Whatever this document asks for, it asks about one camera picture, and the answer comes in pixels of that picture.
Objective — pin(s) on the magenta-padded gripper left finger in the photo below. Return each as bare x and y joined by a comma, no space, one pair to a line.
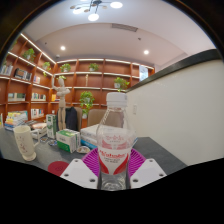
78,173

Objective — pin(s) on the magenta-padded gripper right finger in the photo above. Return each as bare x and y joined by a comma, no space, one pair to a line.
148,171

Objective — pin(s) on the clear plastic water bottle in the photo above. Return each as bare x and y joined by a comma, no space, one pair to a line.
115,146

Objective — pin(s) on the flat round red coaster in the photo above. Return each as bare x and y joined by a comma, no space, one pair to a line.
57,168

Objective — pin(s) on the small oval packet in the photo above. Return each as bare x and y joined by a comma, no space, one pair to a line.
52,143
44,140
82,149

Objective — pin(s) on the blue flat box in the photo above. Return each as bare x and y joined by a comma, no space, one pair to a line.
88,144

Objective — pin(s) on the green and white box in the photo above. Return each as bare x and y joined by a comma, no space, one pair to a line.
67,140

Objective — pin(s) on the white flat box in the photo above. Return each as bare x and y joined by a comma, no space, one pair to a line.
89,132

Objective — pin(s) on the tall green-white carton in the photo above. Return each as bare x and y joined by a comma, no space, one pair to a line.
51,126

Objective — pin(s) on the chair with dark jacket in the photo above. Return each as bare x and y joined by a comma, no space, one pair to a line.
70,118

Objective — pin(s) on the beige upholstered chair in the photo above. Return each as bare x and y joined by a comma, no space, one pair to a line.
96,116

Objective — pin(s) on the stack of magazines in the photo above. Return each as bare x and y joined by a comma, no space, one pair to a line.
37,128

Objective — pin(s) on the cream printed mug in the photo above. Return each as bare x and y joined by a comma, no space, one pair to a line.
24,143

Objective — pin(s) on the wooden artist mannequin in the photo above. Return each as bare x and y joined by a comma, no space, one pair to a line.
61,100

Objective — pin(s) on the stack of colourful books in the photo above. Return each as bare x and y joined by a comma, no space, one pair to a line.
16,120

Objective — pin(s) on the wooden shelf unit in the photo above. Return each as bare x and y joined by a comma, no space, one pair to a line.
96,80

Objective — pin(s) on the round recessed ceiling light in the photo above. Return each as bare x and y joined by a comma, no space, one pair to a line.
62,48
146,52

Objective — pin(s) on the ceiling air vent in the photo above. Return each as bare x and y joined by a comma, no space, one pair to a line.
124,27

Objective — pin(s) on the branched ceiling lamp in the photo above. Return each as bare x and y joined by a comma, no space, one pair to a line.
93,8

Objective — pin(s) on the white wall switch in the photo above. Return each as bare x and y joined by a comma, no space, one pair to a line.
135,109

